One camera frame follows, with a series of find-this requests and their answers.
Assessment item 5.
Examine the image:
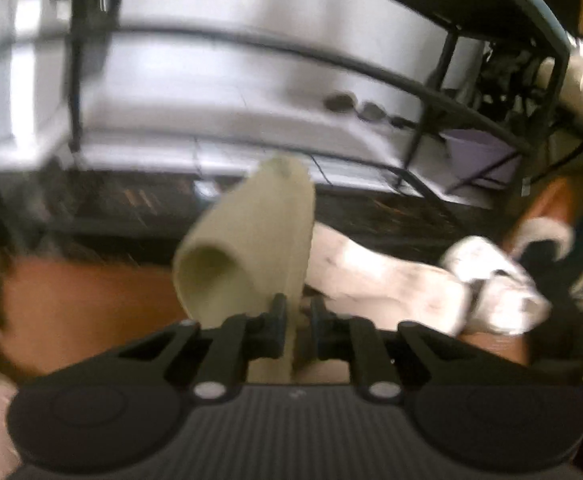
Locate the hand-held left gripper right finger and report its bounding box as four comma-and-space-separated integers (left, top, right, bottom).
310, 298, 478, 404

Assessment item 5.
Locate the dark green plant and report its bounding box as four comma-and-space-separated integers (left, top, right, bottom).
476, 45, 555, 121

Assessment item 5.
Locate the white sneaker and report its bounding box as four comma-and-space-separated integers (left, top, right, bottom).
464, 267, 553, 337
440, 235, 525, 288

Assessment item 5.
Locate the purple plastic bin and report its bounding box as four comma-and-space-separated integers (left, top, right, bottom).
444, 129, 523, 187

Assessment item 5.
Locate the brown fleece-lined shoe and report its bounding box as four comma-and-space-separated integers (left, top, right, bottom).
504, 177, 583, 261

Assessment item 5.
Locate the white flat slipper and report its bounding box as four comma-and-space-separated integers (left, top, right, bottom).
304, 222, 472, 338

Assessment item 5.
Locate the medium grey stone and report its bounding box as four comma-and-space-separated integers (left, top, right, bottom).
357, 102, 386, 122

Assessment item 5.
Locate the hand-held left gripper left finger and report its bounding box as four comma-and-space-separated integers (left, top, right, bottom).
118, 294, 289, 404

